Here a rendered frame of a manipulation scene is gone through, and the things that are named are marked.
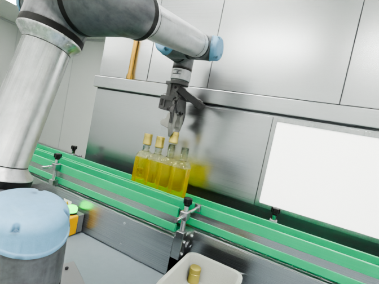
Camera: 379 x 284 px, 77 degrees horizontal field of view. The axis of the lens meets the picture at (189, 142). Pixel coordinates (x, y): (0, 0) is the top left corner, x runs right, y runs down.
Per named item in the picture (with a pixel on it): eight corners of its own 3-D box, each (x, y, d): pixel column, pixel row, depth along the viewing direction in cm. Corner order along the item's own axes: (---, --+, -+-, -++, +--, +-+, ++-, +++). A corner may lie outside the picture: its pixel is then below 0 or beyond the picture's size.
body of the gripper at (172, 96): (167, 112, 97) (173, 83, 97) (185, 115, 94) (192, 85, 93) (157, 109, 90) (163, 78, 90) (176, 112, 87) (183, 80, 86)
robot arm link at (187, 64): (172, 36, 88) (183, 45, 95) (167, 66, 88) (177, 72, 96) (191, 36, 84) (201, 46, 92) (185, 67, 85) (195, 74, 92)
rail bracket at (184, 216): (198, 227, 82) (205, 193, 81) (175, 246, 67) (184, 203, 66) (190, 225, 83) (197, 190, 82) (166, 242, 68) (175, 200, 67)
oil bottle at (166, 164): (168, 209, 95) (179, 158, 93) (162, 213, 89) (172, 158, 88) (157, 205, 97) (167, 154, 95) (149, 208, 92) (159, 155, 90)
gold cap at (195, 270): (198, 278, 73) (201, 265, 72) (198, 286, 69) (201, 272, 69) (187, 276, 73) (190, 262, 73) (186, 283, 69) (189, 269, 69)
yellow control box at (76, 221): (81, 232, 89) (84, 213, 89) (64, 239, 82) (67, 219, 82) (69, 226, 92) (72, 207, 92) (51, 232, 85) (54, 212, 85)
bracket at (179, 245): (192, 249, 80) (196, 230, 80) (179, 261, 72) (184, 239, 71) (183, 245, 82) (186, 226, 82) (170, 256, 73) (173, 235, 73)
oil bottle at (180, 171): (181, 214, 92) (193, 161, 91) (175, 218, 87) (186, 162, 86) (169, 210, 94) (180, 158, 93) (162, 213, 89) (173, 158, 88)
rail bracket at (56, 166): (59, 186, 98) (64, 154, 97) (41, 188, 91) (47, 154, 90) (52, 183, 99) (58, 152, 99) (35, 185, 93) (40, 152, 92)
